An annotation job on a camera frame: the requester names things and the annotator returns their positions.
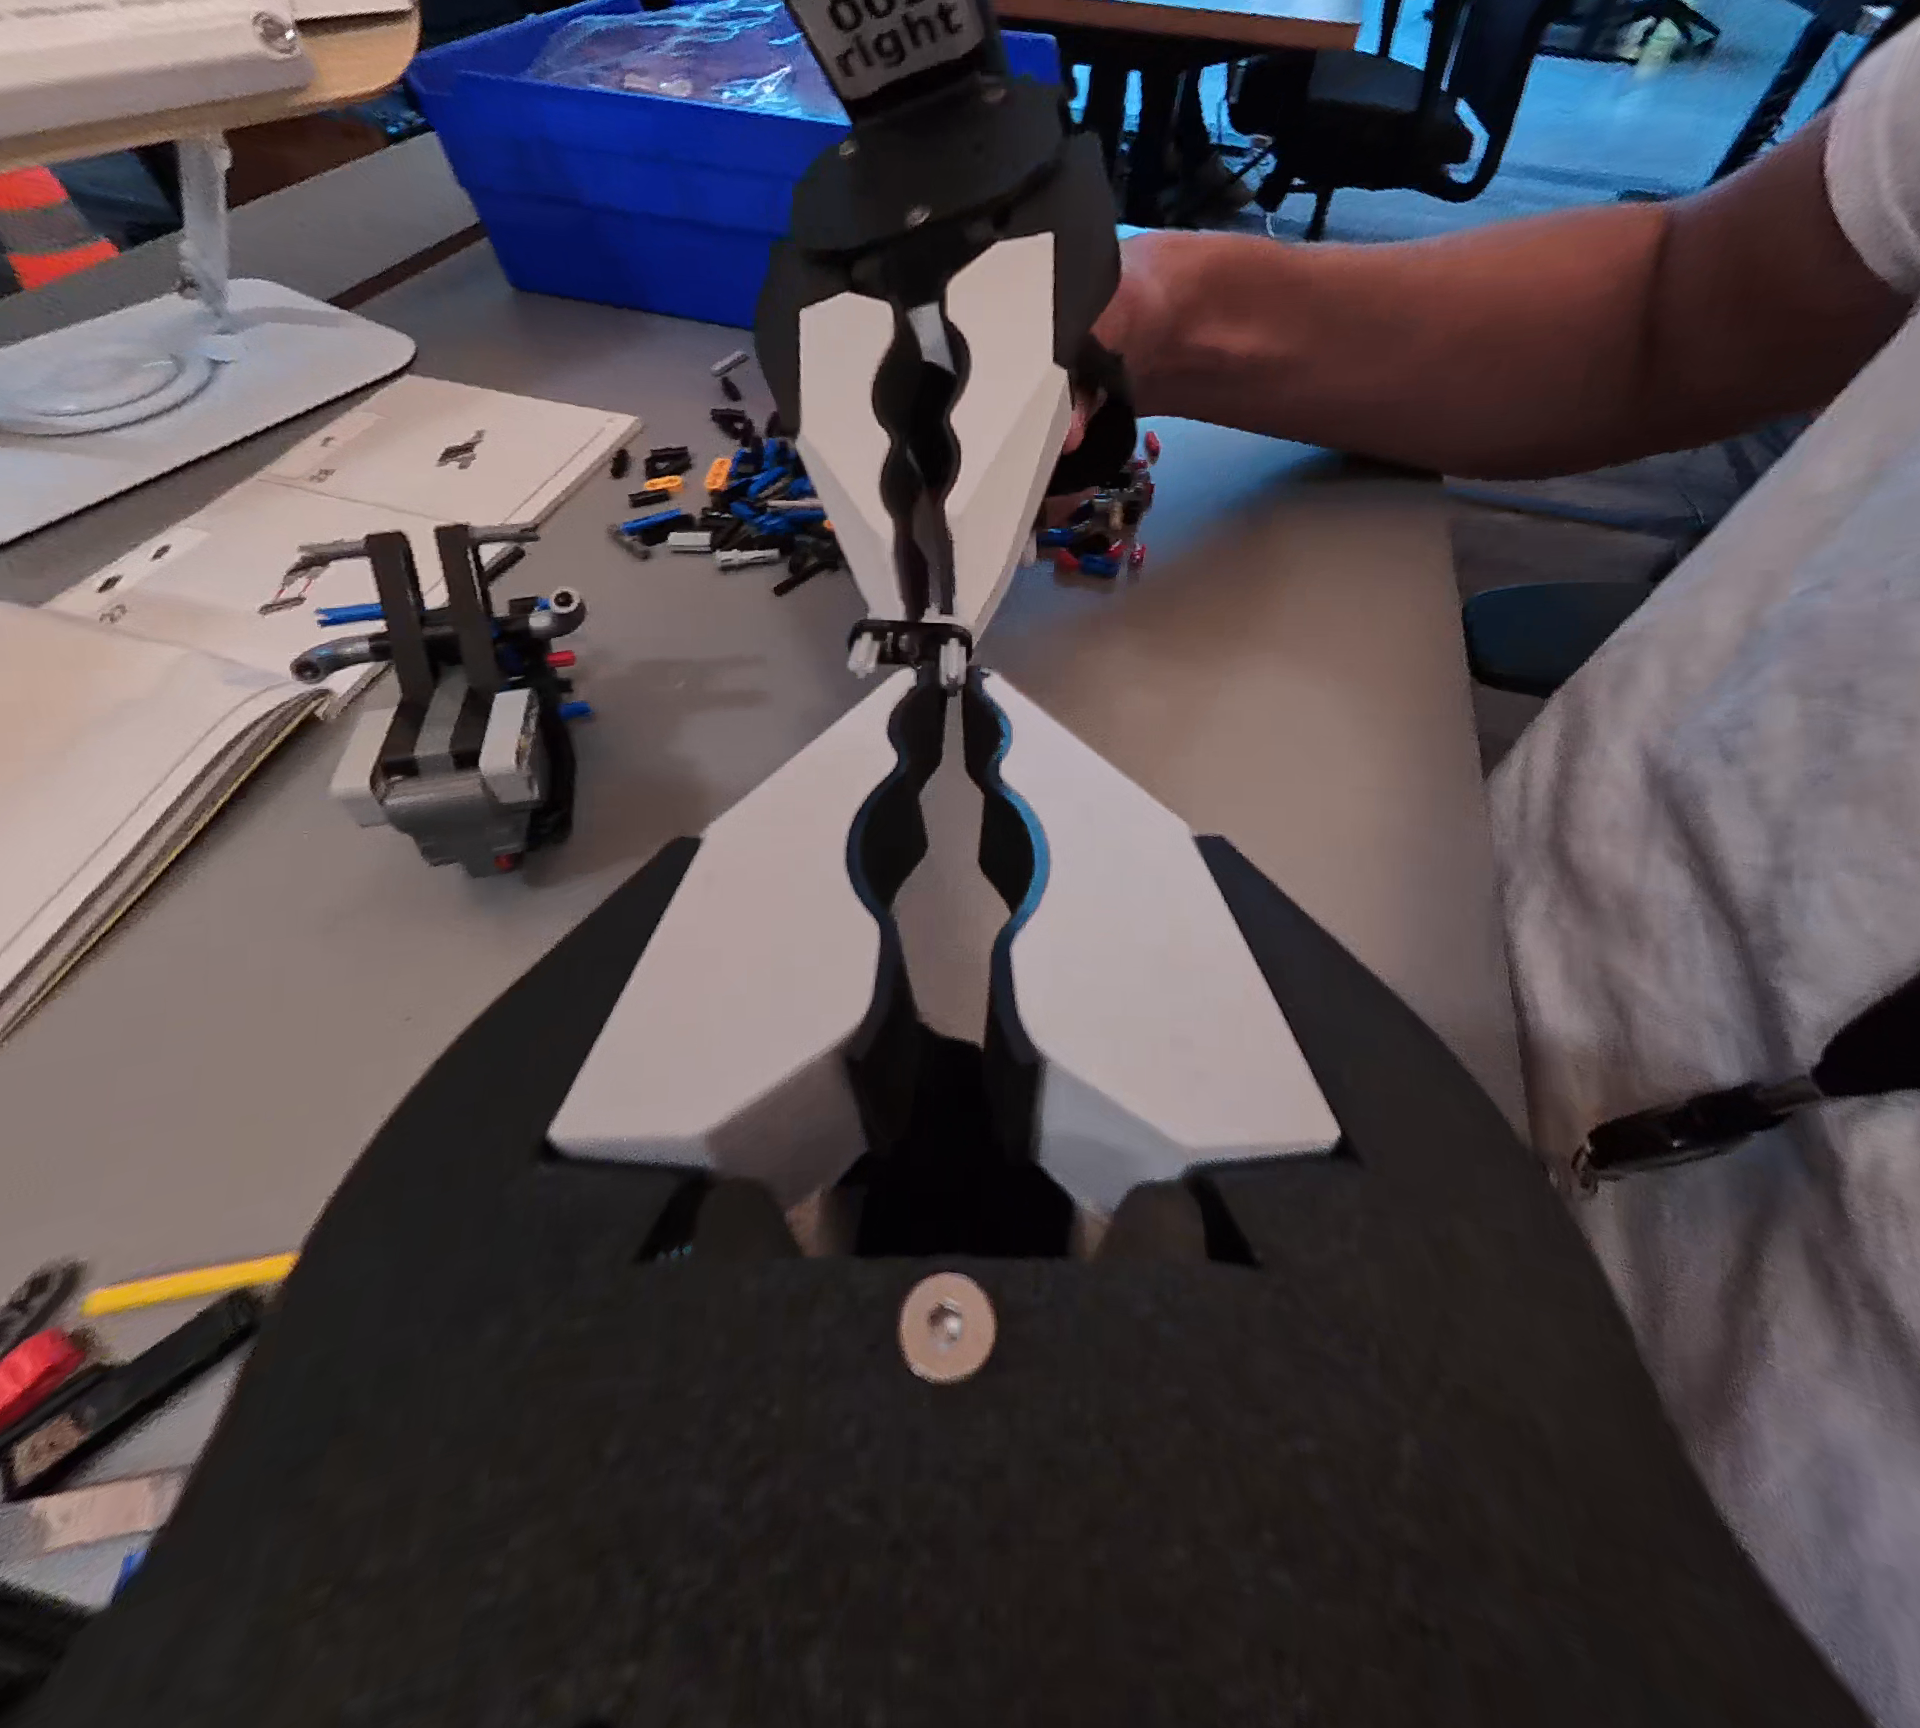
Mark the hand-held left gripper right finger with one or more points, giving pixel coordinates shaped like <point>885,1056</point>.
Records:
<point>1171,993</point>

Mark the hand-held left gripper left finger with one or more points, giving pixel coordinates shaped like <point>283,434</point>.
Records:
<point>721,993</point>

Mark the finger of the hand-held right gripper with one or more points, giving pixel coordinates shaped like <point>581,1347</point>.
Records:
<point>841,438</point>
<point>1013,408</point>

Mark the small lego axle connector piece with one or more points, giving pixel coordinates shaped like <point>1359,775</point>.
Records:
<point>909,640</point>

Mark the person's right forearm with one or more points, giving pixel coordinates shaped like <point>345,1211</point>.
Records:
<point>1501,333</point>

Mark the pile of black blue lego pieces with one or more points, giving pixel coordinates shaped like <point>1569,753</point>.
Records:
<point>743,507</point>

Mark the pile of red blue lego pieces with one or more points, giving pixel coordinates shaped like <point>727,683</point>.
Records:
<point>1102,536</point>

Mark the partly built grey lego model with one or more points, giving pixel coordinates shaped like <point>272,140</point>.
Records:
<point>464,738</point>

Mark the red lego piece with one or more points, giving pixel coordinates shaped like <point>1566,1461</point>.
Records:
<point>33,1368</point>

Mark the person's right hand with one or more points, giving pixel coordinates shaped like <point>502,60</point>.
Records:
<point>1155,319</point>

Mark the clear plastic bag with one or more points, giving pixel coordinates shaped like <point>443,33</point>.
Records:
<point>674,56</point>

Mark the blue plastic bin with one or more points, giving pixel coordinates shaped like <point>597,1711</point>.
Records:
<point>631,199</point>

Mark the person's white shirt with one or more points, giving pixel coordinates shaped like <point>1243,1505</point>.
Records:
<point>1725,859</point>

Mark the yellow pencil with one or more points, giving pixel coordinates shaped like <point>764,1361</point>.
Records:
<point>188,1284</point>

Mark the open instruction booklet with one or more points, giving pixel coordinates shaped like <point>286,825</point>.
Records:
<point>134,738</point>

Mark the white stand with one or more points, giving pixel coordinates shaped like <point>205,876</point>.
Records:
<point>181,363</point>

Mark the orange striped object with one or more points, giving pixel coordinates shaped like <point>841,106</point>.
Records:
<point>52,228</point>

